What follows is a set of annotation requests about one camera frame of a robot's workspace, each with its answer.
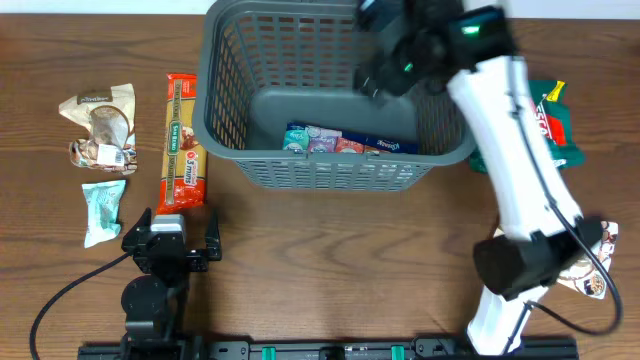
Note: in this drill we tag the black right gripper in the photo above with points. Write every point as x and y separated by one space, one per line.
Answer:
386 62

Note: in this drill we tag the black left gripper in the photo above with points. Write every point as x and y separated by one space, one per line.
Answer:
137 238

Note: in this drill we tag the Kleenex tissue multipack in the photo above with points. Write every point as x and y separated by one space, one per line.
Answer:
300 137

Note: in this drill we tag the beige dried mushroom bag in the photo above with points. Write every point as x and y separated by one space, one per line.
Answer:
587 280

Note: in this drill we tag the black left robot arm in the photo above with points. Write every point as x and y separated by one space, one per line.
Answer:
155 303

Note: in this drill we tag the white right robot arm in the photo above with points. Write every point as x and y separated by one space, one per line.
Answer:
497 105

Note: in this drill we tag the San Remo spaghetti packet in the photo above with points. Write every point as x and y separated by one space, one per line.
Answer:
184 168

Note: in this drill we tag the small light teal packet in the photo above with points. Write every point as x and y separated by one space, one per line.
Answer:
103 201

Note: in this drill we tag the crumpled beige mushroom bag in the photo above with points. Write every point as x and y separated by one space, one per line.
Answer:
109 117

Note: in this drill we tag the green Nescafe coffee bag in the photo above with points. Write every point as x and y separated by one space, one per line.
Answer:
554 119

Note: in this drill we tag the grey plastic basket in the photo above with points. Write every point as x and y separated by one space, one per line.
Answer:
265 64

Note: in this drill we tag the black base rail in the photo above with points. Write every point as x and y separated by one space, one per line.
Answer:
199 348

